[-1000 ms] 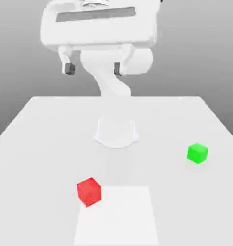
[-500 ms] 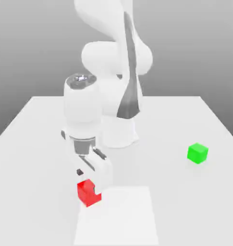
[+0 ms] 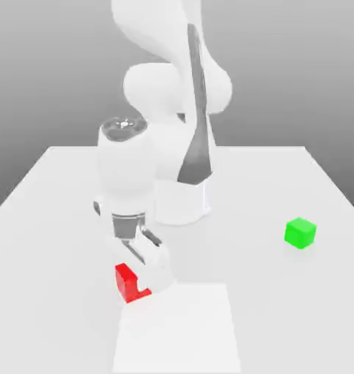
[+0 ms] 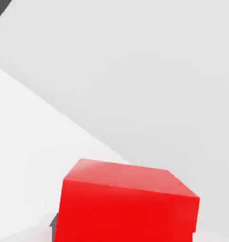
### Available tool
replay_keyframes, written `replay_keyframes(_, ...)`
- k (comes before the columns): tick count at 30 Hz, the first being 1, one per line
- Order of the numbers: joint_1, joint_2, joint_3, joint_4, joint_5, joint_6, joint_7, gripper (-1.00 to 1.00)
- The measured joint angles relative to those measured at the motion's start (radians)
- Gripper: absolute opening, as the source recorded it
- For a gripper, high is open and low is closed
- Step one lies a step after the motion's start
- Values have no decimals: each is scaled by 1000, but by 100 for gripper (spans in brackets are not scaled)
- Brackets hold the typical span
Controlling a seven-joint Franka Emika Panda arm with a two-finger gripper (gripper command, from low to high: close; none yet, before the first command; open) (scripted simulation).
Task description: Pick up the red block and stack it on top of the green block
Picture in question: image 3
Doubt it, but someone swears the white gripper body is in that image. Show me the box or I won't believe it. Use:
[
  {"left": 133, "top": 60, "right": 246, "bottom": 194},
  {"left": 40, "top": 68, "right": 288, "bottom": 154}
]
[{"left": 118, "top": 226, "right": 177, "bottom": 294}]

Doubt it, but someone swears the small red cube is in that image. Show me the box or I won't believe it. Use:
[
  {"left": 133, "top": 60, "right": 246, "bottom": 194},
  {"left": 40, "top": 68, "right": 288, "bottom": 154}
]
[{"left": 115, "top": 262, "right": 153, "bottom": 304}]

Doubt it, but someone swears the small green cube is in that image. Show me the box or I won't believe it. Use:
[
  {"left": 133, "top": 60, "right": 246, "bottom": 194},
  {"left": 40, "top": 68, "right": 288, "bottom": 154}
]
[{"left": 284, "top": 216, "right": 318, "bottom": 250}]

